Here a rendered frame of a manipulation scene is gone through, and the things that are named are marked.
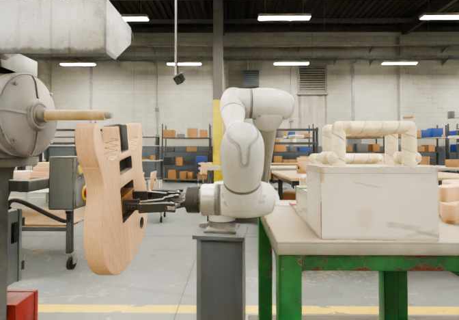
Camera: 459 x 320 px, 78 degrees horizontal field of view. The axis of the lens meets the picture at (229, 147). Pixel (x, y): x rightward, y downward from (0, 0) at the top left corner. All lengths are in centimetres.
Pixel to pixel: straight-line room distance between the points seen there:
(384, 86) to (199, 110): 781
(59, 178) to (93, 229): 53
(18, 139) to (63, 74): 1325
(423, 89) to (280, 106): 1342
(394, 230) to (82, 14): 92
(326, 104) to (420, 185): 1191
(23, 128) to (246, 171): 66
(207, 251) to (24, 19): 123
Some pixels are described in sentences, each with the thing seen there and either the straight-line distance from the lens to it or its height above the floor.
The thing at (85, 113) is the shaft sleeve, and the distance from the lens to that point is 97.
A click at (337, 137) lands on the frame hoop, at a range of 73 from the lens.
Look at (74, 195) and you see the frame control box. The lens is 123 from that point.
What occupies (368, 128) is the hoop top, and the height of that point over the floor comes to 119.
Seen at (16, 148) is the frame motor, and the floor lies 115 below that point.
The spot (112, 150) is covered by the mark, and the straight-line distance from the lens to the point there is 82.
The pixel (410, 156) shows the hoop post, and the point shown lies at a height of 113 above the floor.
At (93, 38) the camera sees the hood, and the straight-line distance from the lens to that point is 84.
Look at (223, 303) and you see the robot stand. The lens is 168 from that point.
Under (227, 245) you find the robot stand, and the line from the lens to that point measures 156.
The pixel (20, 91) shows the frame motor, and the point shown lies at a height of 131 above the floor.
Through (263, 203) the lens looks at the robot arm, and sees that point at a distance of 78.
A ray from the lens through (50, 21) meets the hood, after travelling 91.
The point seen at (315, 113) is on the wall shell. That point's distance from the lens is 1247.
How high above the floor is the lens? 113
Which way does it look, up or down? 1 degrees up
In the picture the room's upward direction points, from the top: straight up
